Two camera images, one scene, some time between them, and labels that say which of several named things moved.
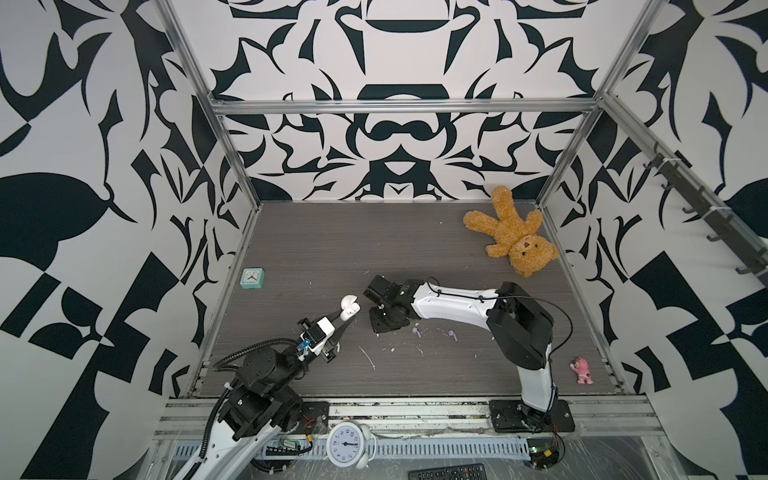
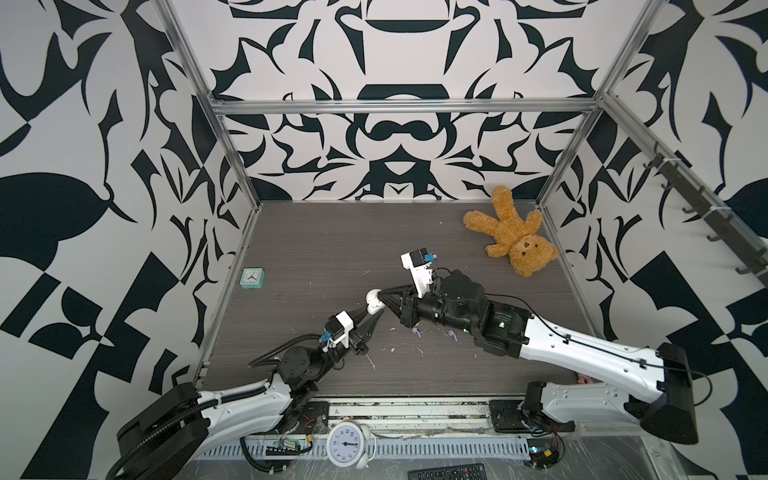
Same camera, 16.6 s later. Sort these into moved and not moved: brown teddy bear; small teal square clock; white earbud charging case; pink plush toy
Moved: white earbud charging case
Not moved: pink plush toy; small teal square clock; brown teddy bear
